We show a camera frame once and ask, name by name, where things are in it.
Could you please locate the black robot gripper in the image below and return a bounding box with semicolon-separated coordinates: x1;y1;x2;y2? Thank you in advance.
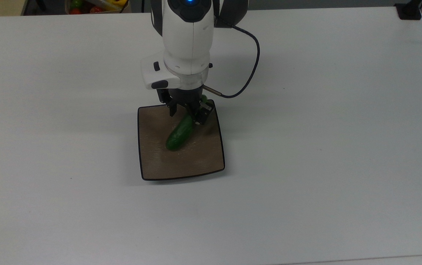
158;87;216;126

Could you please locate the black table clamp mount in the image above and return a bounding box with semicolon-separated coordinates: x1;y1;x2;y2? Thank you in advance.
394;0;422;20

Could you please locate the dark robot cable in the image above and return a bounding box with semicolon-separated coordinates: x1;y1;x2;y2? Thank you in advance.
203;17;261;99

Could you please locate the box of toy fruits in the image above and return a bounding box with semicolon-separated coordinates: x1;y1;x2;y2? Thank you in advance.
64;0;130;15

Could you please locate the green cucumber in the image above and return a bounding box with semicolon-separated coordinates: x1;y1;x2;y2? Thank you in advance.
165;95;209;152

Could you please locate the square brown ceramic plate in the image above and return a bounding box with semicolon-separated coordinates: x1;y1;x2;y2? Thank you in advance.
137;99;226;181

